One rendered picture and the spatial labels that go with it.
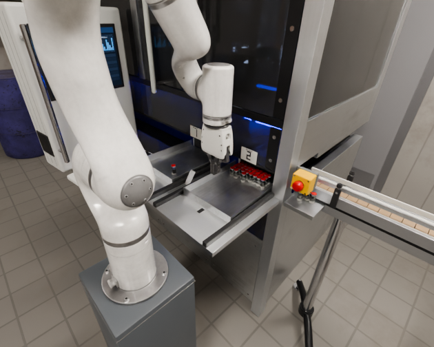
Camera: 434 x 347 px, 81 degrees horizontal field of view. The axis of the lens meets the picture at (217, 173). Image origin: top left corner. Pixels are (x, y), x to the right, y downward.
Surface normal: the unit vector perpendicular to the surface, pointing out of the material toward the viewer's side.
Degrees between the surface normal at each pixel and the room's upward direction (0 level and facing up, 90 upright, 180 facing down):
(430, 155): 90
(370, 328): 0
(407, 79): 90
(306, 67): 90
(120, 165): 63
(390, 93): 90
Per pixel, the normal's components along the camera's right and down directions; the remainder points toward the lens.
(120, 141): 0.72, -0.04
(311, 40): -0.69, 0.36
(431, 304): 0.03, -0.85
